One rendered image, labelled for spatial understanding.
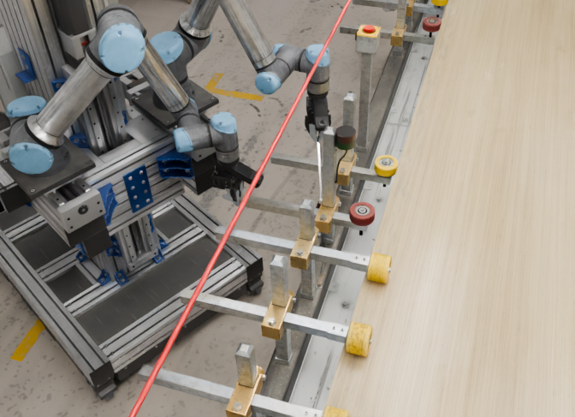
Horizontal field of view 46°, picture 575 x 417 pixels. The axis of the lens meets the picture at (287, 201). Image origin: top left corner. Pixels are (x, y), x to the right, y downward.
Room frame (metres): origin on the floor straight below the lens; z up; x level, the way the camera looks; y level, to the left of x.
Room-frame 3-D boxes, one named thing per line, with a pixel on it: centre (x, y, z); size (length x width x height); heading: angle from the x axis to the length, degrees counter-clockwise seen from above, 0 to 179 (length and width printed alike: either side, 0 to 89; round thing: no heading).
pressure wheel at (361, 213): (1.52, -0.23, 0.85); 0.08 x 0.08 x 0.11
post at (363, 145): (2.08, -0.31, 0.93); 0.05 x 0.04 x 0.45; 161
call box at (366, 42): (2.07, -0.31, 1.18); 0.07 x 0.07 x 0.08; 71
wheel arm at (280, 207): (1.58, -0.05, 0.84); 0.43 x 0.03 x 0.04; 71
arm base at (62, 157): (1.67, 0.76, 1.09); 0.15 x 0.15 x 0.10
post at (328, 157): (1.59, -0.14, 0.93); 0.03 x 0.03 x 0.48; 71
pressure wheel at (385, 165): (1.74, -0.34, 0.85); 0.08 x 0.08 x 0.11
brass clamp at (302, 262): (1.34, -0.05, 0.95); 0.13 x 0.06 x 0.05; 161
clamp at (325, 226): (1.57, -0.13, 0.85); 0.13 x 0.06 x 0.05; 161
